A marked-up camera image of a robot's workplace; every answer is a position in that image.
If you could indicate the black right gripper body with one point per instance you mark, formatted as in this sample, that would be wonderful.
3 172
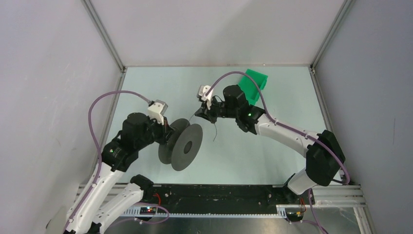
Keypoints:
218 109

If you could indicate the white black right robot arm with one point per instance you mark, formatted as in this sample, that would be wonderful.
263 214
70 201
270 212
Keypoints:
322 152

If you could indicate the black cable spool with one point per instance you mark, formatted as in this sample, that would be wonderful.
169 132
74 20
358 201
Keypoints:
183 146

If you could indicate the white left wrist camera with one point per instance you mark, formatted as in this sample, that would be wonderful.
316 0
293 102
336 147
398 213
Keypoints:
156 111

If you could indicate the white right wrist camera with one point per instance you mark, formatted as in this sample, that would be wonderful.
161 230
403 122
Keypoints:
205 95

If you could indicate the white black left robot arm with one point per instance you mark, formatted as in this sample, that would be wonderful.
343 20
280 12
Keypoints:
89 215

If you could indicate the green plastic bin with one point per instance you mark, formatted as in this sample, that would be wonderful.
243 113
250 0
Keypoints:
248 87

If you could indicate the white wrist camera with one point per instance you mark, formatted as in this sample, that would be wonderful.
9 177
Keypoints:
156 111
205 95

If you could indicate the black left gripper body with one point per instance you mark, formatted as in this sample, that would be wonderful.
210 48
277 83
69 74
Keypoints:
155 132

